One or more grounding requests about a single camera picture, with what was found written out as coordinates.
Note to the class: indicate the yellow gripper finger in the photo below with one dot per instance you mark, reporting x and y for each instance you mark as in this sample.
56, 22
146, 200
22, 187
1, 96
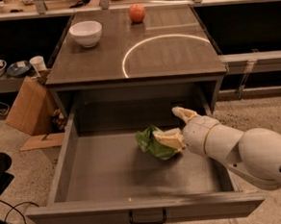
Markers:
184, 114
172, 138

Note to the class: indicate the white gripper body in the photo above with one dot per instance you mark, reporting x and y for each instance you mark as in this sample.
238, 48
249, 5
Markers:
196, 134

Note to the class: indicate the green rice chip bag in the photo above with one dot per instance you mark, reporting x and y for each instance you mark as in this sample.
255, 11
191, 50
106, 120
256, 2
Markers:
150, 145

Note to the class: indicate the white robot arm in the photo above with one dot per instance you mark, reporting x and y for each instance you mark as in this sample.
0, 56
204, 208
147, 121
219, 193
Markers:
254, 155

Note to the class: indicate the open grey top drawer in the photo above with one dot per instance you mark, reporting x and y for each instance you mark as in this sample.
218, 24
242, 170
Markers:
102, 174

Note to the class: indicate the grey cabinet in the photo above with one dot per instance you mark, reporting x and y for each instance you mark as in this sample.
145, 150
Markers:
170, 44

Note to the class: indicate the red apple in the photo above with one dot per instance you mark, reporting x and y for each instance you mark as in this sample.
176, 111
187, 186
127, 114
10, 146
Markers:
137, 13

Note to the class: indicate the white bowl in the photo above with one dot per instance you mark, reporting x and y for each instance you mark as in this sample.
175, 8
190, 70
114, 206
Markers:
86, 33

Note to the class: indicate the brown cardboard box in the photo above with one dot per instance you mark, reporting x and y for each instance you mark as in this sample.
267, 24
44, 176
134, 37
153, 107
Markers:
31, 114

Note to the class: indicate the white cup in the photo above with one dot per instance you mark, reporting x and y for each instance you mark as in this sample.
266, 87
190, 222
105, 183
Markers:
38, 63

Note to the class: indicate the dark blue bowl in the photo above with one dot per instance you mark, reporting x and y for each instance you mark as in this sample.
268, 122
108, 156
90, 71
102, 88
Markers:
18, 69

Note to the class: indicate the grey low shelf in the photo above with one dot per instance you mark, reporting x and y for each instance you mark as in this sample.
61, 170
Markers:
11, 81

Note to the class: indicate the black drawer handle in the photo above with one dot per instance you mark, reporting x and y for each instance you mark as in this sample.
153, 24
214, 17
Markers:
148, 217

